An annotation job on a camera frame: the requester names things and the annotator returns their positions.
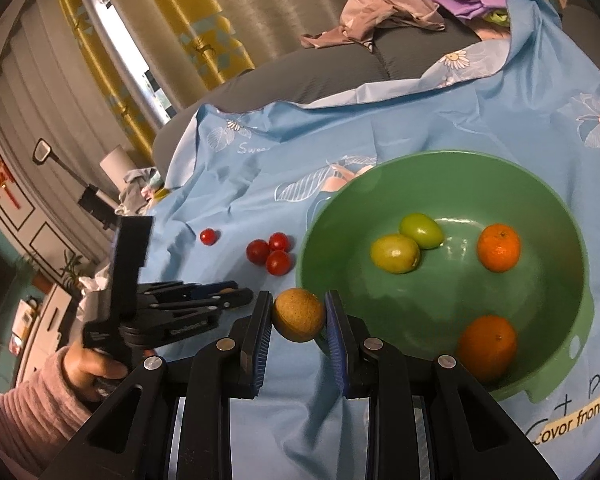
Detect pink clothes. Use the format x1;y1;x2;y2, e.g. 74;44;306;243
300;0;446;53

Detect grey sofa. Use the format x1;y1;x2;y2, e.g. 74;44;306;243
152;7;600;161

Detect white plastic bag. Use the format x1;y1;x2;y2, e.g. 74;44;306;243
77;272;112;306

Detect beige pleated curtain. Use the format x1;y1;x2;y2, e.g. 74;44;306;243
210;0;381;78
0;0;146;201

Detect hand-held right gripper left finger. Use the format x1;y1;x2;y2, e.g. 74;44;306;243
37;290;276;480

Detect pile of mixed clothes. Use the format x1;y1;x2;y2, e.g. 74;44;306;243
117;167;173;216

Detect blue floral bed sheet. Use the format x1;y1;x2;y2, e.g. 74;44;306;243
145;0;600;480

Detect yellow patterned curtain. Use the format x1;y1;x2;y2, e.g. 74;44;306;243
52;0;153;163
140;0;257;92

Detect green potted plant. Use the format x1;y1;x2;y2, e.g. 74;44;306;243
60;252;86;291

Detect person's left forearm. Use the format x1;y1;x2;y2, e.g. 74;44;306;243
0;349;95;478

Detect small orange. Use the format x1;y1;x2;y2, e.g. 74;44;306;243
476;223;522;274

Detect large orange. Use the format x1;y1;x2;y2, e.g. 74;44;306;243
457;315;519;386

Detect large tan longan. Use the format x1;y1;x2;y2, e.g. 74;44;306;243
272;288;327;344

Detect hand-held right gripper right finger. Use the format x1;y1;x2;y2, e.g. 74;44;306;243
324;290;561;480

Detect white cabinet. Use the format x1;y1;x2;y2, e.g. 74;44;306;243
10;285;76;376

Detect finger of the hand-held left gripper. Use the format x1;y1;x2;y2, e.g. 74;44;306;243
140;305;232;347
138;281;254;307

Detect person's left hand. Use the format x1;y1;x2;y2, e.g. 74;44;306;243
62;345;130;402

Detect white paper roll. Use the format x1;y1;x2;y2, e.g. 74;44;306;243
100;146;137;183

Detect yellow-green jujube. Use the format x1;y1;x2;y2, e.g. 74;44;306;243
370;234;421;275

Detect green jujube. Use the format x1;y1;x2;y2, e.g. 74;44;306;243
399;213;444;250

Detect large red cherry tomato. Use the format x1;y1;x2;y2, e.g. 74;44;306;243
246;239;271;265

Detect green plastic bowl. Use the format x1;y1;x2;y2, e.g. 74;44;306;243
295;149;595;403

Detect black stick vacuum cleaner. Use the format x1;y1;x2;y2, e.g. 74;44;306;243
32;139;126;228

